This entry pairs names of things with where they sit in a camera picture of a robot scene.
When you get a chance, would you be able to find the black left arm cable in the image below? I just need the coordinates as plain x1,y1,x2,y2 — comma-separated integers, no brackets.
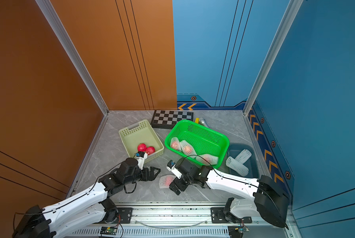
12,160,127,230

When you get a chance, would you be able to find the green circuit board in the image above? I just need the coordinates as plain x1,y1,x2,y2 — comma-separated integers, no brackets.
99,227,118,237

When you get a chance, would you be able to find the bright green plastic basket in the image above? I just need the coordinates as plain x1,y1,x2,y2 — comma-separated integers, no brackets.
165,120,230,169

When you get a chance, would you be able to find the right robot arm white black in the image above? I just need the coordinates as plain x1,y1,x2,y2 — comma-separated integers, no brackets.
167,158,289,228

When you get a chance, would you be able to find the grey cylinder yellow tip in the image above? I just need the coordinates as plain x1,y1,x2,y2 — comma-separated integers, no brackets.
194,118,209,128

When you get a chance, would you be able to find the pale green plastic basket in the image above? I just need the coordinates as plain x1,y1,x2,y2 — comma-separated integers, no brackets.
119,120,164,163

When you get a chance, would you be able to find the white foam net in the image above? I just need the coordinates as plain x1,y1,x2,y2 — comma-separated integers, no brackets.
226,157,249,177
236,149,252,164

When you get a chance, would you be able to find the right aluminium corner post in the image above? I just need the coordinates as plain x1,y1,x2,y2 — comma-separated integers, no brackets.
243,0,303,116

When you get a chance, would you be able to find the dark teal plastic tray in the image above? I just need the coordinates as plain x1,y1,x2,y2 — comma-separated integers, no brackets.
226,143,260,178

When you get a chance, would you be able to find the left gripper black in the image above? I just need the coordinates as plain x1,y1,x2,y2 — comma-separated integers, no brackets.
124,166,162,186

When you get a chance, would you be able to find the small right circuit board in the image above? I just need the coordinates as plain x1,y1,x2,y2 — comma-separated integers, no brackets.
228,226,250,238

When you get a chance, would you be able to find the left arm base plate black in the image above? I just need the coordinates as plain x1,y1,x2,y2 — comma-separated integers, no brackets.
96,205,133,225

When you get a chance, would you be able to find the bare red apple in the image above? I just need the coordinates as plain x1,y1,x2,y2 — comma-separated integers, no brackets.
145,146,156,155
137,143,147,152

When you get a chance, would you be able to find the aluminium front rail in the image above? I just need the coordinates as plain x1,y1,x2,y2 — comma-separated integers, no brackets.
64,203,301,238

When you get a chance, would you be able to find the left aluminium corner post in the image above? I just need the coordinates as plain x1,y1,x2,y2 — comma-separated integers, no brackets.
35,0,110,116

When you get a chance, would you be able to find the black white checkerboard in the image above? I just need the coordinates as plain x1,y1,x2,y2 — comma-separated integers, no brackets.
150,110,194,130

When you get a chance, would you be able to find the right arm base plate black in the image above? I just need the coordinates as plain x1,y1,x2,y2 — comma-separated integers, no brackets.
210,197,253,224

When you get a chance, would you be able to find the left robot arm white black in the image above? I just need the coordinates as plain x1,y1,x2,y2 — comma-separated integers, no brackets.
12,158,161,238

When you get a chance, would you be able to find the aluminium corner post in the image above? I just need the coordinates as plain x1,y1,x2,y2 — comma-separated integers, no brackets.
243,0,303,116
35,0,110,116

